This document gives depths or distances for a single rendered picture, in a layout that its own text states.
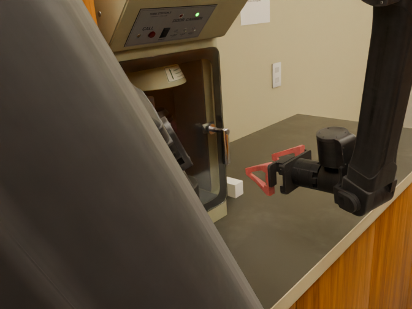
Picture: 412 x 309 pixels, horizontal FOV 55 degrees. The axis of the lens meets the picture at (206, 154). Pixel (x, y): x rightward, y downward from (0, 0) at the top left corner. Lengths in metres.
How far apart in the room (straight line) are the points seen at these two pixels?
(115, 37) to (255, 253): 0.55
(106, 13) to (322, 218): 0.72
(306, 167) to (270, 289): 0.25
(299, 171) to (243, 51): 1.02
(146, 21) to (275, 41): 1.27
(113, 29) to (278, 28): 1.33
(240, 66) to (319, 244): 0.97
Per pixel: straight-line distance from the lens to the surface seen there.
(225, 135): 0.92
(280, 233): 1.01
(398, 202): 1.48
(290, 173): 0.80
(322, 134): 0.75
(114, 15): 0.70
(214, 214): 1.06
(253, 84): 1.82
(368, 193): 0.70
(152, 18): 0.73
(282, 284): 0.85
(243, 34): 1.75
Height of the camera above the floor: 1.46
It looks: 20 degrees down
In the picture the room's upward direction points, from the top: 4 degrees counter-clockwise
